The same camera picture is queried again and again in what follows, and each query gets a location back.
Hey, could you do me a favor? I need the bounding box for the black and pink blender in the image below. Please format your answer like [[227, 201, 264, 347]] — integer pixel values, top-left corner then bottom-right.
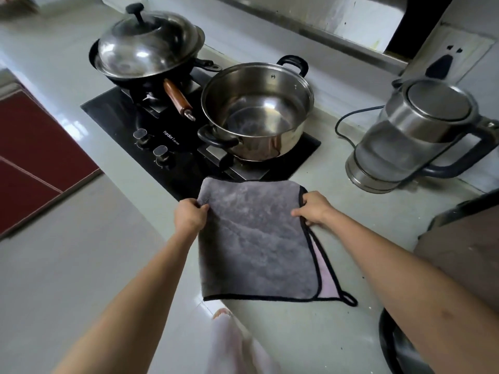
[[378, 189, 499, 374]]

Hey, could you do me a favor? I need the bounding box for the black kettle cable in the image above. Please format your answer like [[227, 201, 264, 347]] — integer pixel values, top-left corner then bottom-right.
[[334, 104, 387, 149]]

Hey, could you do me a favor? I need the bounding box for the black glass stove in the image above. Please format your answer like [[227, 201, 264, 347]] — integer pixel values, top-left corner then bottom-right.
[[81, 72, 322, 201]]

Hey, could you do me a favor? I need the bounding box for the person's left hand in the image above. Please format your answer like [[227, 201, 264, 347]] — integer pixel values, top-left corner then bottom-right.
[[174, 198, 211, 240]]

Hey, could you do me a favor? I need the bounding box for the grey microfibre cloth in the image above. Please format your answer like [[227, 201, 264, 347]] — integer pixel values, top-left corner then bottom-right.
[[196, 177, 359, 308]]

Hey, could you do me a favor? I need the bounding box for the steel range hood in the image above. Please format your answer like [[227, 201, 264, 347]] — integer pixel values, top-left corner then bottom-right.
[[210, 0, 457, 76]]

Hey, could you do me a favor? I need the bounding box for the black stove knob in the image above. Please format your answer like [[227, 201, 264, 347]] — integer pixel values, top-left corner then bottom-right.
[[133, 128, 155, 148], [153, 145, 175, 167]]

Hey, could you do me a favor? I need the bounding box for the black cooking pot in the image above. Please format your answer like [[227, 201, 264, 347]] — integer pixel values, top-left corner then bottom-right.
[[88, 25, 223, 122]]

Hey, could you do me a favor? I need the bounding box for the stainless steel stockpot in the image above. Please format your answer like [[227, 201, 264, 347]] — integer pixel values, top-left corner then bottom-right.
[[196, 55, 315, 162]]

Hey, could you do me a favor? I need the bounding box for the person's right hand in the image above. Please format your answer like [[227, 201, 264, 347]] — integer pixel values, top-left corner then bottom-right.
[[290, 190, 336, 227]]

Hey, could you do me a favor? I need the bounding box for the person's left forearm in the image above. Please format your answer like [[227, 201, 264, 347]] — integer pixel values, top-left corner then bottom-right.
[[52, 225, 200, 374]]

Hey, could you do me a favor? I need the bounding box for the white wall socket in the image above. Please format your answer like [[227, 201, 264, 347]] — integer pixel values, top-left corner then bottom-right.
[[403, 23, 496, 84]]

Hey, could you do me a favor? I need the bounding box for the dark red kitchen cabinet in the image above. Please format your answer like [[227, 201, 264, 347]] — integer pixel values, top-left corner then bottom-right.
[[0, 87, 103, 240]]

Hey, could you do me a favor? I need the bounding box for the glass electric kettle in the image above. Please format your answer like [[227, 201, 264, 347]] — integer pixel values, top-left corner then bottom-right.
[[345, 77, 499, 194]]

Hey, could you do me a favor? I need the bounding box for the black plug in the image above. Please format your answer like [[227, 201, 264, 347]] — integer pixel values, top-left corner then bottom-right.
[[425, 54, 455, 79]]

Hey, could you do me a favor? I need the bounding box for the steel domed wok lid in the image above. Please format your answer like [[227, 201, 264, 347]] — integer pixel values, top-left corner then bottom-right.
[[95, 2, 205, 79]]

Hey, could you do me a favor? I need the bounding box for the person's right forearm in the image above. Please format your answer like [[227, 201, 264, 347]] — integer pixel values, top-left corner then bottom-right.
[[323, 208, 499, 374]]

